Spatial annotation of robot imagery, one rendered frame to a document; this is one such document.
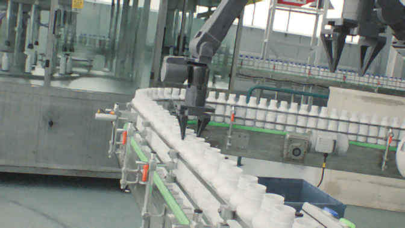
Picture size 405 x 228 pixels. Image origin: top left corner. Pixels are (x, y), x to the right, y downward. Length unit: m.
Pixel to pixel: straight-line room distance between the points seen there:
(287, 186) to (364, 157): 1.06
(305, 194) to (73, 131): 2.82
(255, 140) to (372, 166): 0.69
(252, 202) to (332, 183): 4.47
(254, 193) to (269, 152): 1.96
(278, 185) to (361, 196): 3.57
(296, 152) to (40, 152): 2.45
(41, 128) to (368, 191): 3.34
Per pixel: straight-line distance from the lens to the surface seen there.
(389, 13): 1.52
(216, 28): 1.30
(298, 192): 2.00
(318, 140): 2.71
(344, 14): 0.96
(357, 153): 2.95
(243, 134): 2.82
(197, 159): 1.22
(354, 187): 5.43
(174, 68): 1.28
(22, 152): 4.46
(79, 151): 4.45
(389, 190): 5.55
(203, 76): 1.30
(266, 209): 0.85
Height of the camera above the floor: 1.40
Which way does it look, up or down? 8 degrees down
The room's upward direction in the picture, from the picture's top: 8 degrees clockwise
